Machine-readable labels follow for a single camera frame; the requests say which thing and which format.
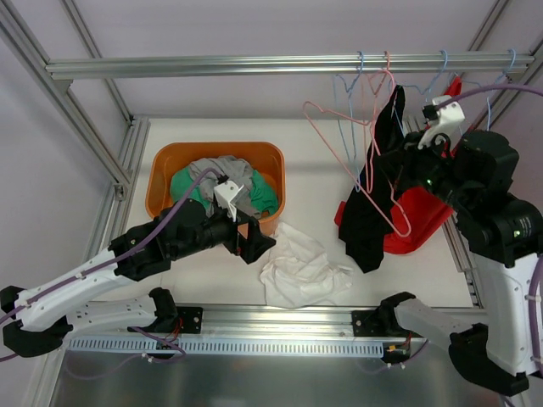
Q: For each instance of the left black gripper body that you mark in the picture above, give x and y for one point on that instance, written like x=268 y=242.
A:
x=243 y=236

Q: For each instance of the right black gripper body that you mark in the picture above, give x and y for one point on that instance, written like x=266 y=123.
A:
x=407 y=163

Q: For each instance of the pink wire hanger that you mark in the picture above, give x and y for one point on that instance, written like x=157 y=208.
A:
x=373 y=148
x=366 y=139

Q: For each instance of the blue wire hanger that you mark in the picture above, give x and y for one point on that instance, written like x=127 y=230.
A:
x=349 y=90

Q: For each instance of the white tank top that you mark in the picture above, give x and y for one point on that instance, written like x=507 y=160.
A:
x=298 y=272

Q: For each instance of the green tank top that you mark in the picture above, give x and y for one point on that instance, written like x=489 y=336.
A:
x=258 y=198

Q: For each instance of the grey tank top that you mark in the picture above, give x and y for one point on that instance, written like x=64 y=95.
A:
x=237 y=170

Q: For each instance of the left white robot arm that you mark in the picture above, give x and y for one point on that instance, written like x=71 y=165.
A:
x=39 y=320

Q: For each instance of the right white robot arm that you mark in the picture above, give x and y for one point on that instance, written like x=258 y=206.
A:
x=504 y=234

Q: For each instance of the red tank top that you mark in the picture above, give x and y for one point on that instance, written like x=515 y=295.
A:
x=425 y=212

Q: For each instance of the black tank top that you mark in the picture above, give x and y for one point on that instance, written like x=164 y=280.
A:
x=365 y=219

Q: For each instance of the orange plastic basket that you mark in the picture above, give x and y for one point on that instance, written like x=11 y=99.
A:
x=263 y=156

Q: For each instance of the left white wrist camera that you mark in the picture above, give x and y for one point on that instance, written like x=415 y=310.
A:
x=226 y=195

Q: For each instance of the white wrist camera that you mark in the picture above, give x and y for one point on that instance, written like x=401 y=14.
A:
x=443 y=116
x=226 y=195

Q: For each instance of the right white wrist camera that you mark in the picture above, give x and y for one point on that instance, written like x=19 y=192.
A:
x=443 y=116

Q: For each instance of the right aluminium frame post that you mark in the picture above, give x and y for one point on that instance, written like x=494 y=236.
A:
x=494 y=42

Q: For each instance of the aluminium frame post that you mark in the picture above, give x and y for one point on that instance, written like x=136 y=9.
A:
x=494 y=42
x=122 y=171

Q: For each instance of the left aluminium frame post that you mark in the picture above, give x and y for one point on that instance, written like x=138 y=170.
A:
x=122 y=171

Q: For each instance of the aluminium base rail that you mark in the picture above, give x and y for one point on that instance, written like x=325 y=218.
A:
x=254 y=322

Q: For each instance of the white slotted cable duct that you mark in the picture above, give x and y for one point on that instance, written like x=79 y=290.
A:
x=234 y=346

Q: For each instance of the aluminium hanging rail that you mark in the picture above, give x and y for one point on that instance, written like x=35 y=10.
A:
x=189 y=66

